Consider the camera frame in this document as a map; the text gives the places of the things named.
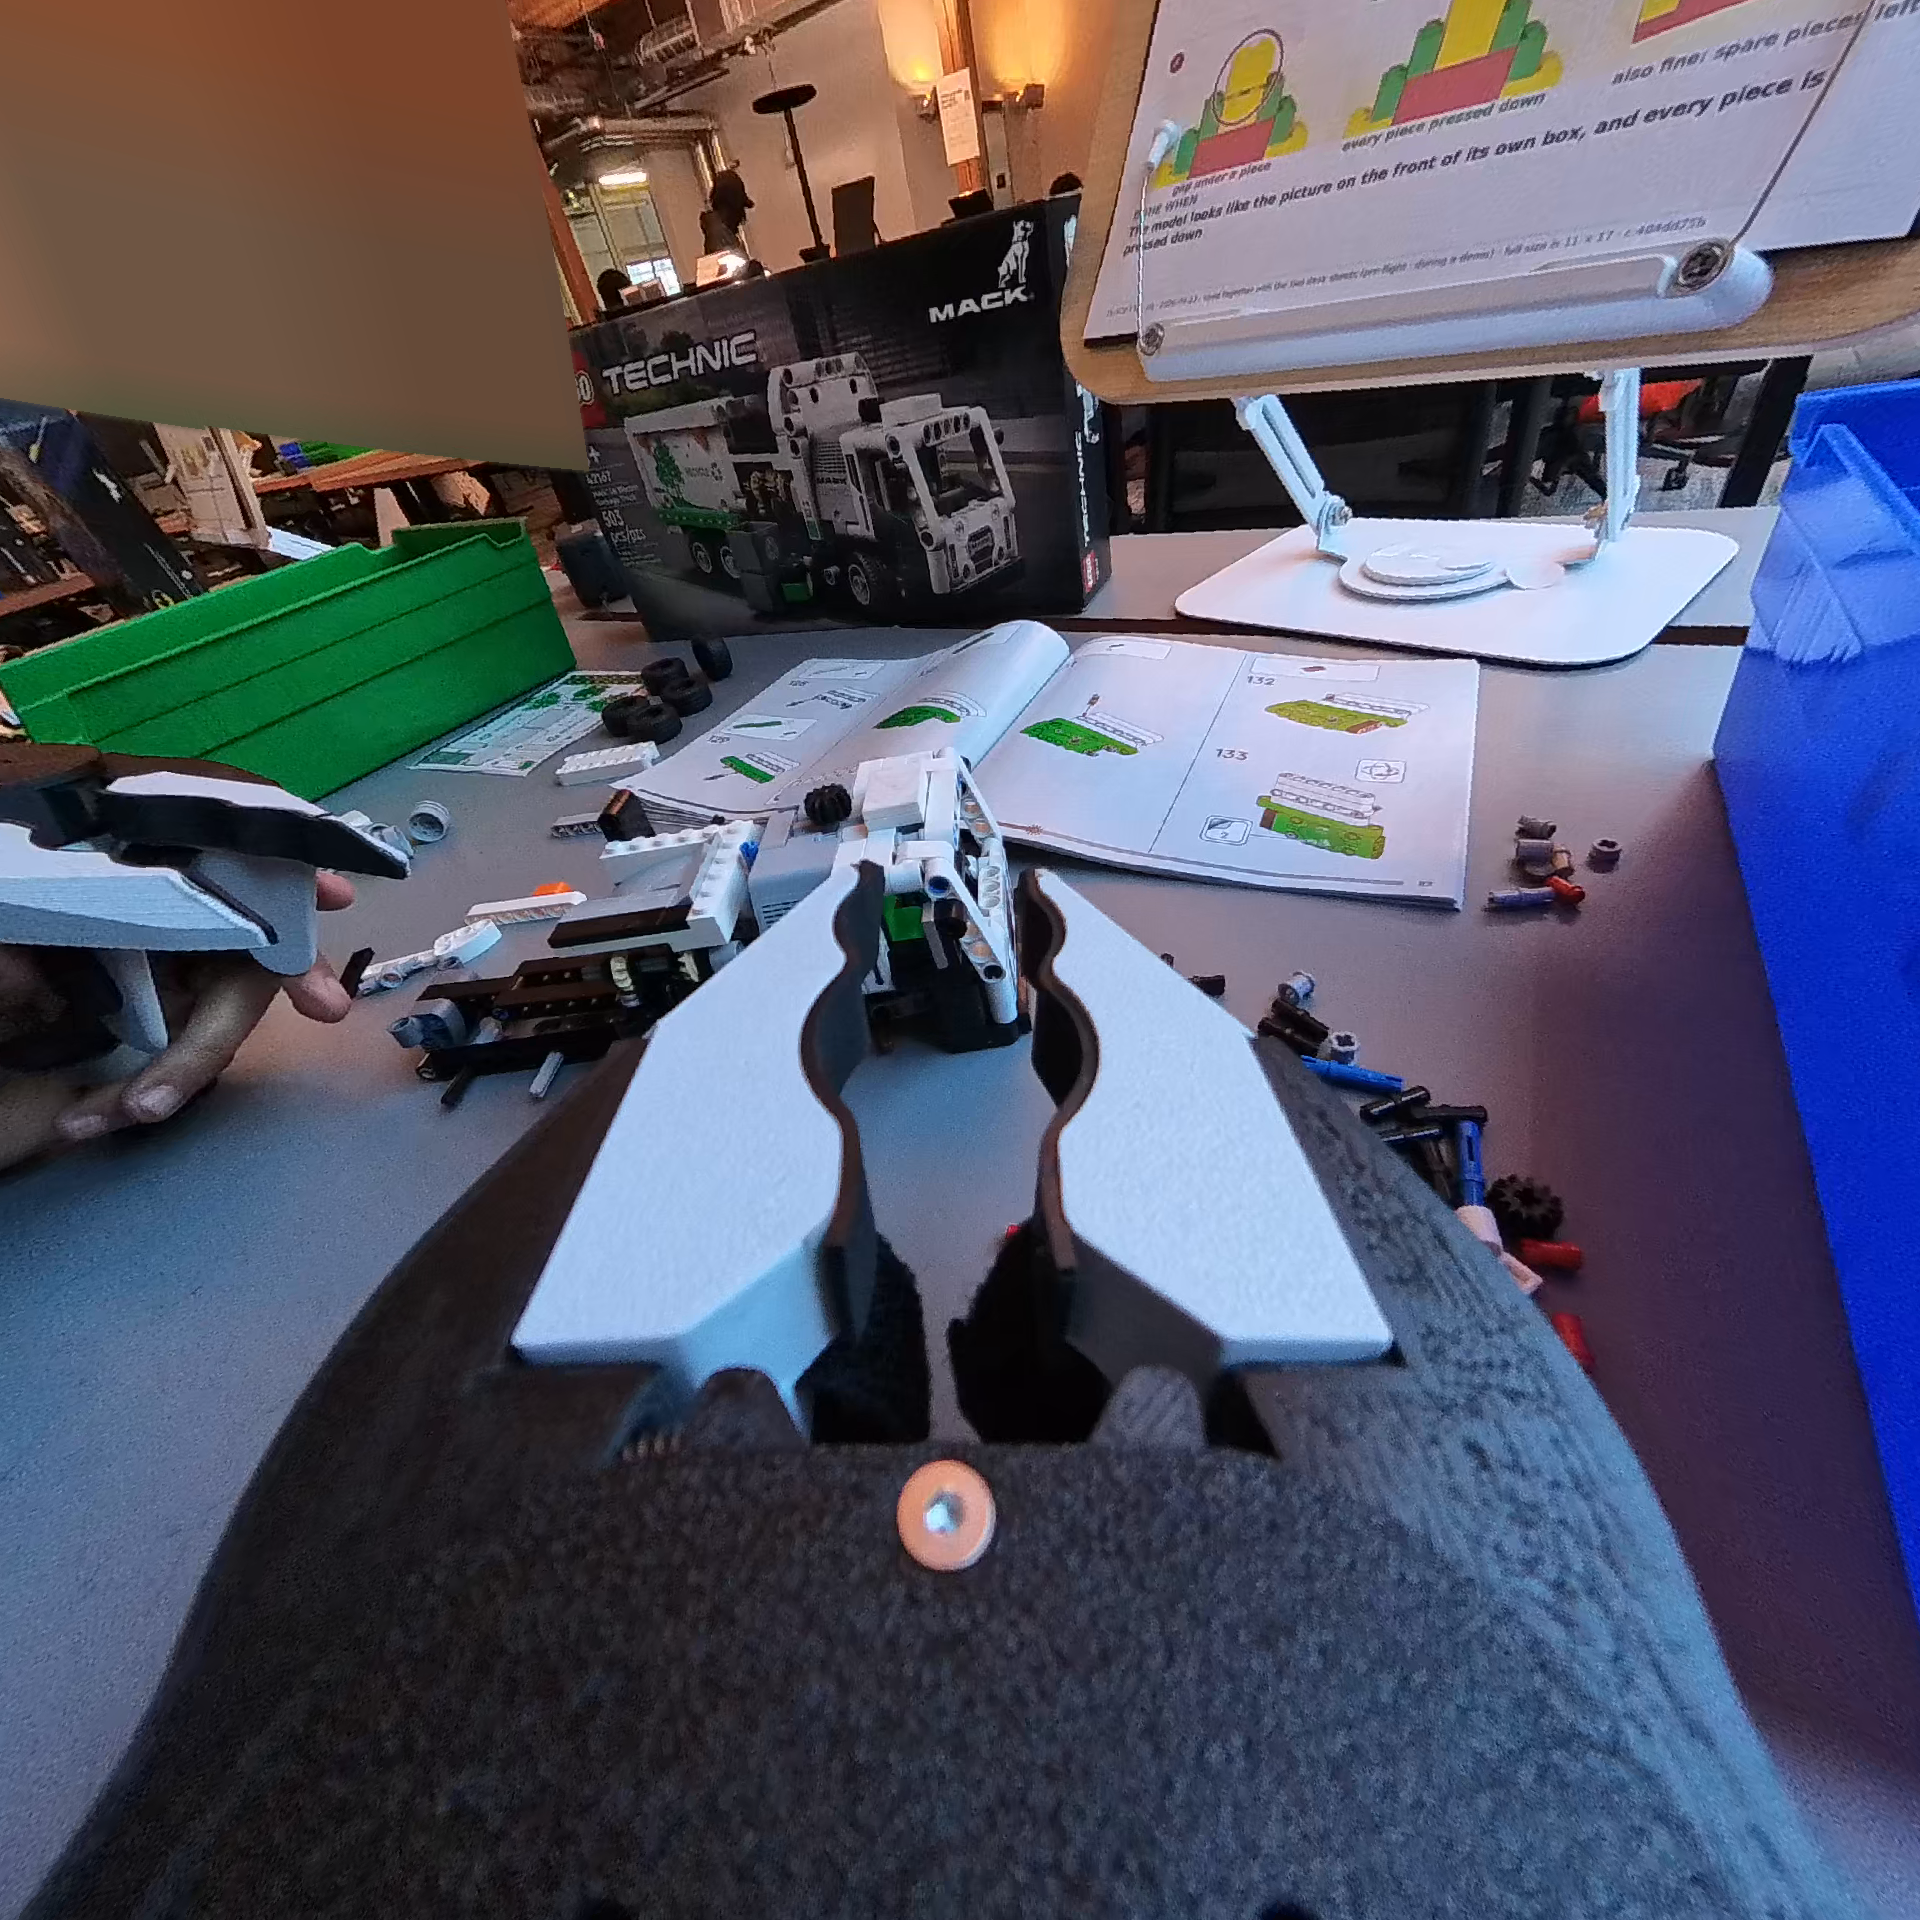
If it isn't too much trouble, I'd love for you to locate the cluster of grey lego connectors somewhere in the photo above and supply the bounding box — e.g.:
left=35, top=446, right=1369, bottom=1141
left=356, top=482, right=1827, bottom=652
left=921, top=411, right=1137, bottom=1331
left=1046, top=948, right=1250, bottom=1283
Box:
left=1486, top=815, right=1631, bottom=917

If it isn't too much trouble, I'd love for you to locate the green white sticker sheet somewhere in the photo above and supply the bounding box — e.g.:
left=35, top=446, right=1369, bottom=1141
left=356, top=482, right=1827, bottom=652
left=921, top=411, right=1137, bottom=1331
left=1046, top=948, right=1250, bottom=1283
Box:
left=408, top=670, right=647, bottom=776

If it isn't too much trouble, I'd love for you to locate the pile of small lego pieces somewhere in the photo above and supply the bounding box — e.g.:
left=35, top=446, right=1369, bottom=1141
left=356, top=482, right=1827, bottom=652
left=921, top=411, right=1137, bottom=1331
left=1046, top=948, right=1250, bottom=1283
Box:
left=1254, top=967, right=1600, bottom=1374

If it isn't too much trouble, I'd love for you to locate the black floor lamp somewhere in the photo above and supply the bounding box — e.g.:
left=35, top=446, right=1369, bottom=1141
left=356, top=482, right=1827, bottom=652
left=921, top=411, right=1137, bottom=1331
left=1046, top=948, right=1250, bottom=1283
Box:
left=751, top=82, right=834, bottom=264

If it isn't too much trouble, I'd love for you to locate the partly built lego truck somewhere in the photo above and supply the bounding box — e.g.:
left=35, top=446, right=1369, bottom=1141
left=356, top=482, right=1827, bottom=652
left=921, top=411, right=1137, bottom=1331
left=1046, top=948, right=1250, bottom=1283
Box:
left=392, top=748, right=1039, bottom=1114

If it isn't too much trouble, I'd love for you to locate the white grey lego connector piece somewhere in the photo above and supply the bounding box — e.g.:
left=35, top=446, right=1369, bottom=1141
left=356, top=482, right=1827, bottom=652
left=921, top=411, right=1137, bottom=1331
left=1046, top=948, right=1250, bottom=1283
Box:
left=356, top=919, right=505, bottom=992

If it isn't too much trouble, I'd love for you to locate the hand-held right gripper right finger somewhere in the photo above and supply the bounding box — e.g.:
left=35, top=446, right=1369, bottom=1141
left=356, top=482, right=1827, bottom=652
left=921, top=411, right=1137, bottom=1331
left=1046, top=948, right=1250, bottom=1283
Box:
left=1018, top=867, right=1401, bottom=1374

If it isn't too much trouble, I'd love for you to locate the laminated instruction sheet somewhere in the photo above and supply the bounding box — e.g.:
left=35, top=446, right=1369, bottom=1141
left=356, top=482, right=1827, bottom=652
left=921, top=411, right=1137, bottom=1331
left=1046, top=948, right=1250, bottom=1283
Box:
left=1079, top=0, right=1920, bottom=324

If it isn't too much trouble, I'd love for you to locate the black lego set box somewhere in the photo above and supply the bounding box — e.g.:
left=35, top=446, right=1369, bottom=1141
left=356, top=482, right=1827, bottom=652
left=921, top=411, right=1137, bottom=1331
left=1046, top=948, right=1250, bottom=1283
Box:
left=570, top=195, right=1120, bottom=640

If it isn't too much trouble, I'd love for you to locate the white document stand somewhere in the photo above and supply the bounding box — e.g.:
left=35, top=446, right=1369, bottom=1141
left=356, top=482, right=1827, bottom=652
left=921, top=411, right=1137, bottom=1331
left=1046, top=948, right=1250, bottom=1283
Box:
left=1056, top=0, right=1920, bottom=670

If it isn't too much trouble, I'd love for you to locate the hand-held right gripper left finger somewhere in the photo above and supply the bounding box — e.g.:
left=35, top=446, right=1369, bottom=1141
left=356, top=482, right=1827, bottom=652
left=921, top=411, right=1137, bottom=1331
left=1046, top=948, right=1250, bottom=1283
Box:
left=510, top=860, right=890, bottom=1432

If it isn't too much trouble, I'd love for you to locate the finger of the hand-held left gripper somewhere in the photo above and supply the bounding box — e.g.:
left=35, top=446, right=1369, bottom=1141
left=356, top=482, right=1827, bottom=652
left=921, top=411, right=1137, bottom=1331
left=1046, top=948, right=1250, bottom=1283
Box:
left=89, top=757, right=414, bottom=883
left=0, top=826, right=326, bottom=981

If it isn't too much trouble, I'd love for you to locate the blue plastic bin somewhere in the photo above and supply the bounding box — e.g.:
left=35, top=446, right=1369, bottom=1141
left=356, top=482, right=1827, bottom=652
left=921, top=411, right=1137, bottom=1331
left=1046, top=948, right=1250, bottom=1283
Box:
left=1711, top=382, right=1920, bottom=1607

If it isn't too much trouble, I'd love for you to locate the open instruction booklet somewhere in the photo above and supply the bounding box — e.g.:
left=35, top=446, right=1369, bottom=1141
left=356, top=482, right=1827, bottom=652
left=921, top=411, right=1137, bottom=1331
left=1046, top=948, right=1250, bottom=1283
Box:
left=615, top=616, right=1482, bottom=912

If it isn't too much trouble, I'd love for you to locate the wooden work table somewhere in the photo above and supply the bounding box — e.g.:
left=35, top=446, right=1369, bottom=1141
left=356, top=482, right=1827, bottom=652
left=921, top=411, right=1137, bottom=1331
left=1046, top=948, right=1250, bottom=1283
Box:
left=248, top=451, right=496, bottom=495

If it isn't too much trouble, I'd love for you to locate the white cardboard box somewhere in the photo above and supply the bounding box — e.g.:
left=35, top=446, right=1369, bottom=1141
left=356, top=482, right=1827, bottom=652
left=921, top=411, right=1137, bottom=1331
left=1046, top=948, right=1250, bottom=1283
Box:
left=152, top=427, right=272, bottom=548

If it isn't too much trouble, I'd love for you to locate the person's left hand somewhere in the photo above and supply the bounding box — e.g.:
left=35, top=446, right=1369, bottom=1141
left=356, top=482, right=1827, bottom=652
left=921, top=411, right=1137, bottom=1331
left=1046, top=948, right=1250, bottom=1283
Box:
left=0, top=872, right=360, bottom=1174

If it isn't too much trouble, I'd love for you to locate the black cardboard box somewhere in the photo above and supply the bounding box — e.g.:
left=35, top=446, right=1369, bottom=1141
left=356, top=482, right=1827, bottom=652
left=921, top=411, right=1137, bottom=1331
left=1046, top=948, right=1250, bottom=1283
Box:
left=0, top=397, right=204, bottom=602

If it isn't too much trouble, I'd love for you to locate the green plastic bin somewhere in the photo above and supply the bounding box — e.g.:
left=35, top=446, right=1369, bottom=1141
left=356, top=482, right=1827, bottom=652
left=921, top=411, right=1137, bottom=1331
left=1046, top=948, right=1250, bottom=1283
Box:
left=0, top=517, right=579, bottom=804

